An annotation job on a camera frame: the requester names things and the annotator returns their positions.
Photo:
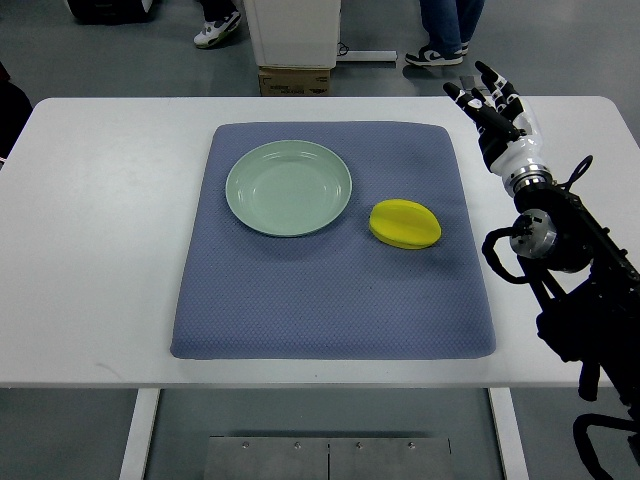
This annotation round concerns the dark object at left edge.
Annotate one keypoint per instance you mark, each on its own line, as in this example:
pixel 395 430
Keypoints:
pixel 16 109

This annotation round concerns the yellow starfruit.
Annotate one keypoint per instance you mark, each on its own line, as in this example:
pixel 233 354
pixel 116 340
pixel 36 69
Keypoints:
pixel 404 224

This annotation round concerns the light green plate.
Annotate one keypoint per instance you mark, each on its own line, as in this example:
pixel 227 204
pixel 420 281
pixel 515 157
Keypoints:
pixel 288 188

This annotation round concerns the metal floor plate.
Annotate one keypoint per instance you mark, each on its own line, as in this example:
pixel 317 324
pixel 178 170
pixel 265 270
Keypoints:
pixel 328 458

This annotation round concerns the person in black trousers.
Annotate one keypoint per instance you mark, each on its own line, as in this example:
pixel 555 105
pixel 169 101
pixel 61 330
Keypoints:
pixel 221 18

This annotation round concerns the person in blue jeans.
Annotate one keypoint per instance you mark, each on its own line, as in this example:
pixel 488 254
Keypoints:
pixel 450 25

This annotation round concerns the white table leg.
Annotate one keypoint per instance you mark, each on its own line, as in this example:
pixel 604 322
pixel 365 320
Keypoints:
pixel 510 447
pixel 140 434

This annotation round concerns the right white table leg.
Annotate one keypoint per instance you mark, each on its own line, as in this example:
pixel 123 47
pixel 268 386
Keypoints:
pixel 510 447

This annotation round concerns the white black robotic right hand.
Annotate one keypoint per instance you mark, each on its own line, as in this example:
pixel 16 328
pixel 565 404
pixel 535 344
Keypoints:
pixel 509 137

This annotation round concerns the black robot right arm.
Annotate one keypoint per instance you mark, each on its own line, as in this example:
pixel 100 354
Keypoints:
pixel 588 292

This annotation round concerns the blue textured mat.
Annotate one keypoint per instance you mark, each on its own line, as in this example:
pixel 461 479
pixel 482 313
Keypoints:
pixel 338 293

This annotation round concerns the left white table leg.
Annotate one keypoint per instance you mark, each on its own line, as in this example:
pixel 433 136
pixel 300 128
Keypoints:
pixel 140 434

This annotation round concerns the white table foot bar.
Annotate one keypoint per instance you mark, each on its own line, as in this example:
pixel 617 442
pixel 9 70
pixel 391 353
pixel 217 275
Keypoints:
pixel 371 56

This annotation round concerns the black white wheeled base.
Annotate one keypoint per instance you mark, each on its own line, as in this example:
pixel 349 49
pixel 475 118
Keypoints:
pixel 110 11

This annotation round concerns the small grey floor plate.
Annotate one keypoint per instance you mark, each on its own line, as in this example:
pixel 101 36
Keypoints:
pixel 470 82

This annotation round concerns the cardboard box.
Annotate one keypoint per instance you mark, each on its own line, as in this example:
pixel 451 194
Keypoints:
pixel 284 82

